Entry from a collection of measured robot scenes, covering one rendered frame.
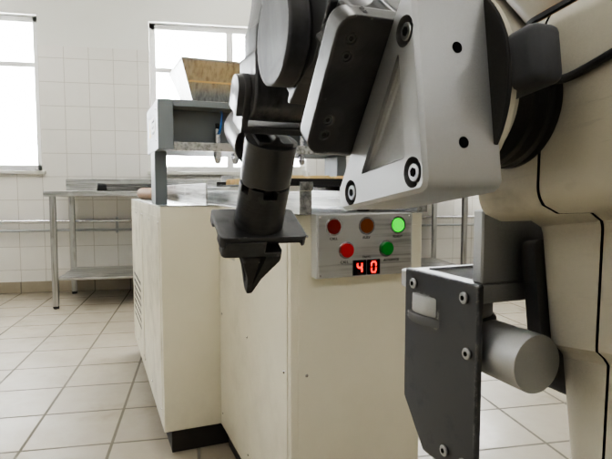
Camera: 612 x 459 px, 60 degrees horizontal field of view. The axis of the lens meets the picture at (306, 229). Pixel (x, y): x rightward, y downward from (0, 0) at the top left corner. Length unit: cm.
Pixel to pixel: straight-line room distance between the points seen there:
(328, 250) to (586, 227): 79
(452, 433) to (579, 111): 27
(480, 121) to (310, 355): 96
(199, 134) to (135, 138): 309
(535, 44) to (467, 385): 26
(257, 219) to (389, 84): 32
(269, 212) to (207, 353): 132
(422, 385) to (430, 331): 5
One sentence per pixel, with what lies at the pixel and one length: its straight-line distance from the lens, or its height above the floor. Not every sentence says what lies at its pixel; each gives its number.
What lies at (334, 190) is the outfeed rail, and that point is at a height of 89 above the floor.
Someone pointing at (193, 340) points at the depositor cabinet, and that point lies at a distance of 185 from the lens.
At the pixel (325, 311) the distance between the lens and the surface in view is 120.
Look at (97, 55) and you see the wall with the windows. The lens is 511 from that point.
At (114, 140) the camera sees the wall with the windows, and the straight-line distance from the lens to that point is 498.
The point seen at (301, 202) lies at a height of 86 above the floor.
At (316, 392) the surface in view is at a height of 44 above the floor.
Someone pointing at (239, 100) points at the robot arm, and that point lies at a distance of 54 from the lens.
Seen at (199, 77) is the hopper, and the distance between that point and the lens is 187.
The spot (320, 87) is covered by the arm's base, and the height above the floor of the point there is 95.
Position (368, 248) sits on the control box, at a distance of 119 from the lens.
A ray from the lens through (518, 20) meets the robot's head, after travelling 45.
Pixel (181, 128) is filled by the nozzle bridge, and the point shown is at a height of 110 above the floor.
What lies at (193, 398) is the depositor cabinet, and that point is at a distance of 191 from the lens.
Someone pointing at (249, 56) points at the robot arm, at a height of 102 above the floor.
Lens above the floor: 89
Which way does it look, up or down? 4 degrees down
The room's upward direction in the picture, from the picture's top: straight up
